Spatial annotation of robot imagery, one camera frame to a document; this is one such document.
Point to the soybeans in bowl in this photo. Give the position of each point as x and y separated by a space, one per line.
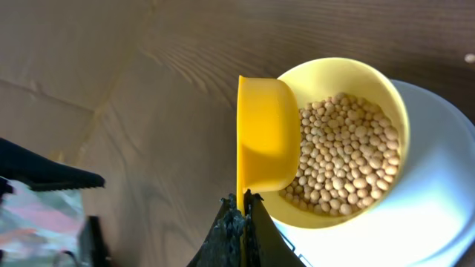
349 156

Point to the yellow plastic bowl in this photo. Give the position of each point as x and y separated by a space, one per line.
317 80

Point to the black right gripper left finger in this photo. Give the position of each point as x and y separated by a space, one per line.
222 245

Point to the white digital kitchen scale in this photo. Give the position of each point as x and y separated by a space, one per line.
428 217

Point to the yellow measuring scoop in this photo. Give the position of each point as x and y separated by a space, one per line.
268 136

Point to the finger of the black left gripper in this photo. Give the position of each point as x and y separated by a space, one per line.
42 174

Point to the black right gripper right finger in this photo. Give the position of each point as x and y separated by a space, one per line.
263 244

